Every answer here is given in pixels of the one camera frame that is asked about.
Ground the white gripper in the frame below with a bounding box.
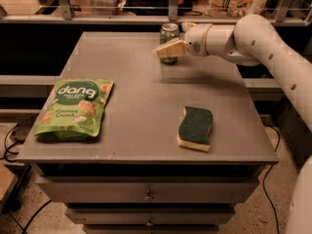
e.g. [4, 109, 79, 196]
[156, 21, 212, 59]

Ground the green soda can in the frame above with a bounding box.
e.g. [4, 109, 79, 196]
[160, 22, 179, 64]

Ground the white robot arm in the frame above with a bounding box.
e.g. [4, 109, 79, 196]
[155, 15, 312, 131]

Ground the black bag behind railing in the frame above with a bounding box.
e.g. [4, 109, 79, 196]
[123, 0, 196, 16]

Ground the clear plastic container background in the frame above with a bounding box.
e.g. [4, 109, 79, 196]
[86, 0, 126, 16]

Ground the green yellow sponge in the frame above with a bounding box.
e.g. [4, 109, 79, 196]
[177, 106, 213, 152]

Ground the grey drawer cabinet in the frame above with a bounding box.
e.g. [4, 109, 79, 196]
[19, 32, 277, 234]

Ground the metal railing shelf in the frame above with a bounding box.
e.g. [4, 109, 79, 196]
[0, 0, 312, 26]

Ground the green dang snack bag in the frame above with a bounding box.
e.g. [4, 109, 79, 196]
[35, 79, 114, 140]

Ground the top drawer metal knob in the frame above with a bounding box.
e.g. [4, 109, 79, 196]
[143, 189, 154, 202]

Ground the drawer metal knob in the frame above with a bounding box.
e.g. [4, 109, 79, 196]
[145, 218, 154, 227]
[143, 189, 154, 202]

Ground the black cable right floor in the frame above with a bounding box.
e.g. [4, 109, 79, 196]
[261, 124, 281, 234]

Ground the black cables left floor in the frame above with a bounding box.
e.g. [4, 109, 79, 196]
[0, 114, 53, 234]

